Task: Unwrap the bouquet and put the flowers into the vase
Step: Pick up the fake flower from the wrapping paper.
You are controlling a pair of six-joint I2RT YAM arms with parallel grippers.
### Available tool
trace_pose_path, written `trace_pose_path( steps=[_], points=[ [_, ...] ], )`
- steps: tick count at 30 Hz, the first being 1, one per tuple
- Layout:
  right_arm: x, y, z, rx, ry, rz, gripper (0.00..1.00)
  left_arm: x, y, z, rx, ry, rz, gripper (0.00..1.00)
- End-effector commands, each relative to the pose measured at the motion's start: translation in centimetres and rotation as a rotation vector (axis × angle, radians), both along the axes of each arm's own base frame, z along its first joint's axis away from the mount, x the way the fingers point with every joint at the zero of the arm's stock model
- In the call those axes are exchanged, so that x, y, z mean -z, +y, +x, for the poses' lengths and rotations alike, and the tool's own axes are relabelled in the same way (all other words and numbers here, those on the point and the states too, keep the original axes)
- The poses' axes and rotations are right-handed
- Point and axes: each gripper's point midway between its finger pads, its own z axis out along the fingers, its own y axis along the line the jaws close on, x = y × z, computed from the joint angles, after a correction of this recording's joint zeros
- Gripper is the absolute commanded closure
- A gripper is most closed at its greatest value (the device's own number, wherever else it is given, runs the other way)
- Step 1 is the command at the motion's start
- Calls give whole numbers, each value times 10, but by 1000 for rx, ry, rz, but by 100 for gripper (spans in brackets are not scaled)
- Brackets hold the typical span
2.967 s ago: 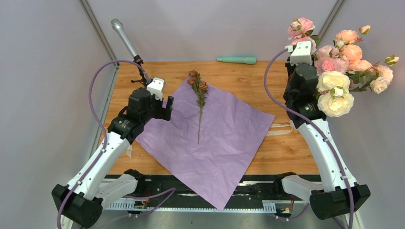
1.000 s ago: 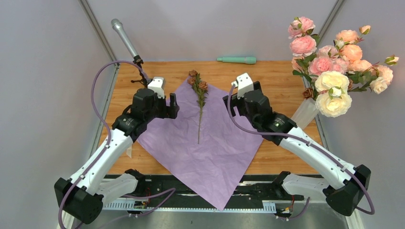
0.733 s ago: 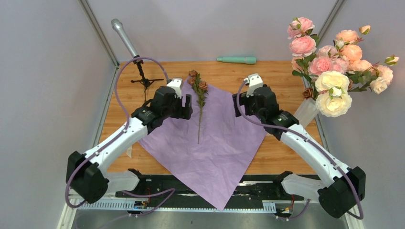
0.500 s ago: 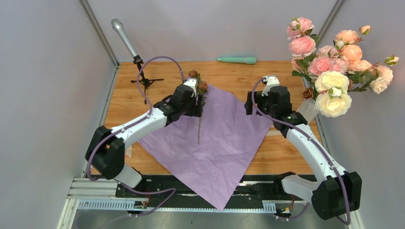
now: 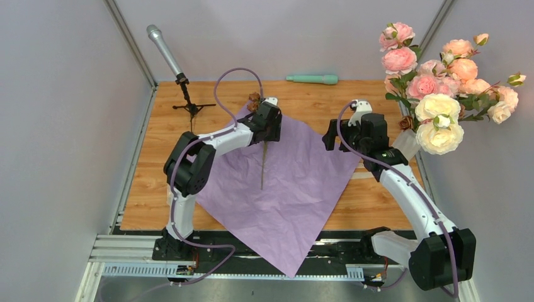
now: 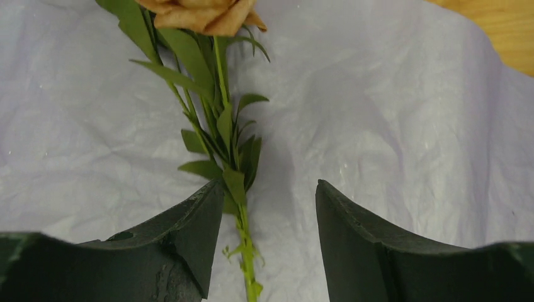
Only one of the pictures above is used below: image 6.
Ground pink flower bouquet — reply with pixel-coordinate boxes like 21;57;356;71
99;1;266;301

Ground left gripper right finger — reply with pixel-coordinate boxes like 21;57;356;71
315;180;533;302

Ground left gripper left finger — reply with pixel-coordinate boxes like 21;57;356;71
1;181;224;301

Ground pink and purple wrapping paper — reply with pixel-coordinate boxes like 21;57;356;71
1;1;533;301

